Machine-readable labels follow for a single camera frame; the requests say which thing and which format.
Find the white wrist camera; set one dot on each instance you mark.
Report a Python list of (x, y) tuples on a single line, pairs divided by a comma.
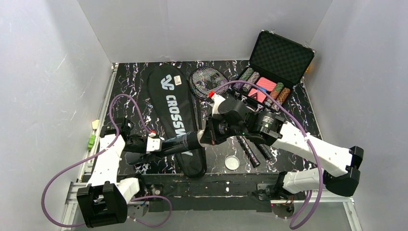
[(215, 100), (154, 142)]

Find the clear shuttlecock tube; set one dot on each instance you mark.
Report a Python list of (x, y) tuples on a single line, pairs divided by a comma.
[(180, 144)]

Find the black poker chip case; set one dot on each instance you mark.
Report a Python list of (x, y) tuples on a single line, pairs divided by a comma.
[(279, 59)]

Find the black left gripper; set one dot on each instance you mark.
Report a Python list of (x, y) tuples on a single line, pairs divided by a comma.
[(164, 146)]

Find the green clip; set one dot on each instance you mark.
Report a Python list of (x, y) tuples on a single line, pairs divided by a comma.
[(91, 142)]

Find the white feather shuttlecock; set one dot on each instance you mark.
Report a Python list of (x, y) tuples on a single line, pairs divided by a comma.
[(205, 138)]

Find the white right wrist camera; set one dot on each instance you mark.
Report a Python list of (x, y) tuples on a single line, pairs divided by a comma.
[(215, 100)]

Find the pink card deck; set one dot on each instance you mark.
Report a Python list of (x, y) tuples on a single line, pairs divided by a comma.
[(266, 85)]

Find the white tube lid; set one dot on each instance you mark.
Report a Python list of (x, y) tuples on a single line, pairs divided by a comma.
[(232, 163)]

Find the black racket cover bag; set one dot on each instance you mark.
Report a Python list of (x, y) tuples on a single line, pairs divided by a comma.
[(171, 99)]

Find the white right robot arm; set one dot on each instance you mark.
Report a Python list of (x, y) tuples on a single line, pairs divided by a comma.
[(337, 168)]

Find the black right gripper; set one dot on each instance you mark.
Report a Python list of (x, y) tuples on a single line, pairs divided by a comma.
[(212, 136)]

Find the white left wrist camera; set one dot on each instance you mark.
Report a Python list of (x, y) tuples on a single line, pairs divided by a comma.
[(154, 142)]

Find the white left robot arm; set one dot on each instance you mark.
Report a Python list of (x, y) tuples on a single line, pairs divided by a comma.
[(104, 199)]

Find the poker chip row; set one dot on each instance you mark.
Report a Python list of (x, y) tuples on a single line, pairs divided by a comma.
[(274, 94), (251, 80), (244, 77), (281, 98)]

